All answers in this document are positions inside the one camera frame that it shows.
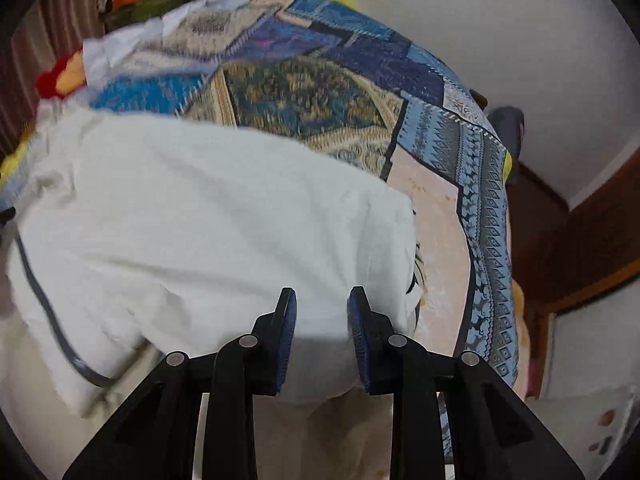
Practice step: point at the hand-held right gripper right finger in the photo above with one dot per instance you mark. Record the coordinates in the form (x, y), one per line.
(357, 340)

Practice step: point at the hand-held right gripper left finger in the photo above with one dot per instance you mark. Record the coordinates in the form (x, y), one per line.
(287, 330)

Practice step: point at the white and beige jacket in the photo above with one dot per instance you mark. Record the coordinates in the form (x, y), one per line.
(200, 210)

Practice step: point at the yellow bed sheet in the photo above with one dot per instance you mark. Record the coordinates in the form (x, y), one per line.
(507, 165)

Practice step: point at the blue patchwork blanket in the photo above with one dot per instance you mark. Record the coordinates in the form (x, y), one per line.
(310, 95)

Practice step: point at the wooden wardrobe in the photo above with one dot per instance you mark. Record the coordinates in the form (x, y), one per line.
(590, 250)

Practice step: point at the grey bag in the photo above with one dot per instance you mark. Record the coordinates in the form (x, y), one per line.
(507, 127)

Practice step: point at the white cloth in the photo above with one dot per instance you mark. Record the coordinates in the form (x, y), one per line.
(130, 42)

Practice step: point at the red plush toy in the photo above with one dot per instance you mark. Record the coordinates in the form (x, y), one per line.
(50, 82)

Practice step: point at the striped red curtain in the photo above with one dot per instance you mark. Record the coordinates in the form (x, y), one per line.
(35, 50)

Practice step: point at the wooden bed post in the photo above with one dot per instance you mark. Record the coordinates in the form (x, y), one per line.
(479, 98)

